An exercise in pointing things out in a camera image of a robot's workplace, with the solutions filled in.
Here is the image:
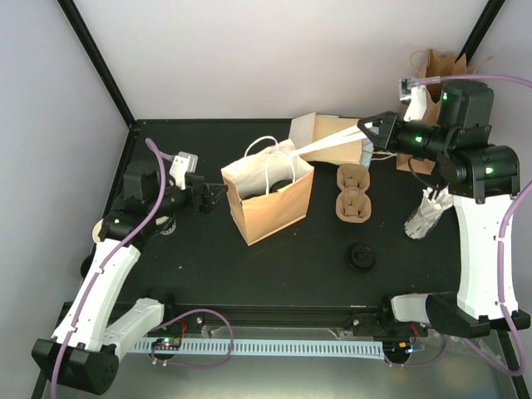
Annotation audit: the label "white paper stirrer pair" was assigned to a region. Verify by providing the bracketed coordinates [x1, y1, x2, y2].
[288, 126, 365, 157]

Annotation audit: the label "white paper cup stack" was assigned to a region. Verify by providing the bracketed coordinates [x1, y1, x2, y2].
[153, 216, 176, 236]
[91, 219, 103, 244]

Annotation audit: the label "orange paper bag white handles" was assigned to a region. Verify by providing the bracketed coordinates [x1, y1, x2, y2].
[221, 135, 314, 245]

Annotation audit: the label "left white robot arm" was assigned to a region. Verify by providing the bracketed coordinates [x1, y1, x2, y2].
[32, 160, 228, 395]

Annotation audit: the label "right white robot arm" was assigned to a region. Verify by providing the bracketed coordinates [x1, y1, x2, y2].
[357, 76, 531, 338]

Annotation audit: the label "light blue flat paper bag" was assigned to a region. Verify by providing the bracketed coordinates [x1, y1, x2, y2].
[360, 140, 397, 169]

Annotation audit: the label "standing brown paper bag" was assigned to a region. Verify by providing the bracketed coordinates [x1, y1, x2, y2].
[395, 48, 494, 175]

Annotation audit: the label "tan flat paper bag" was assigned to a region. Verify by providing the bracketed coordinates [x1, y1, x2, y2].
[288, 112, 374, 168]

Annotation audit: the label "white stirrer bundle in cup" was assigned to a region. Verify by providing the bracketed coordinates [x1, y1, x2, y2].
[404, 187, 453, 239]

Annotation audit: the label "right black lid stack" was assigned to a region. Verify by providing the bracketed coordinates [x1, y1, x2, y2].
[346, 244, 376, 273]

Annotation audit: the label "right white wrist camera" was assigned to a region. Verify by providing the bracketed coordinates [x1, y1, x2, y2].
[399, 78, 427, 122]

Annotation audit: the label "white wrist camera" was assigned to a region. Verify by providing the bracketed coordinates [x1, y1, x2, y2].
[169, 151, 199, 190]
[399, 78, 427, 122]

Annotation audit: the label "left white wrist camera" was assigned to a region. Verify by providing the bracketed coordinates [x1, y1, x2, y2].
[169, 151, 199, 190]

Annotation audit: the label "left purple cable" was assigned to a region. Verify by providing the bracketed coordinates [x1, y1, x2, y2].
[49, 138, 184, 399]

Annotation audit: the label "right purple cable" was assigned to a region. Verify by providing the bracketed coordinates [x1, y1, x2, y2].
[411, 73, 532, 377]

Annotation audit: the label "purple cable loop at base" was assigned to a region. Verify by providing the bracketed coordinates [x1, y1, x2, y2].
[149, 308, 234, 370]

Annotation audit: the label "right black frame post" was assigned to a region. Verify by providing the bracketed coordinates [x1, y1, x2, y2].
[456, 0, 506, 64]

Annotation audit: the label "black frame post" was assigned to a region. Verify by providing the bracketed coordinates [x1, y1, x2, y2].
[57, 0, 135, 128]
[456, 0, 506, 64]

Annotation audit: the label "light blue cable duct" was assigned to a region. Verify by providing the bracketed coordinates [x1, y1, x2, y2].
[130, 337, 384, 360]

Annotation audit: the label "left black frame post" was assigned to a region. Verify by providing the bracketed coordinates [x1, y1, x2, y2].
[57, 0, 135, 128]

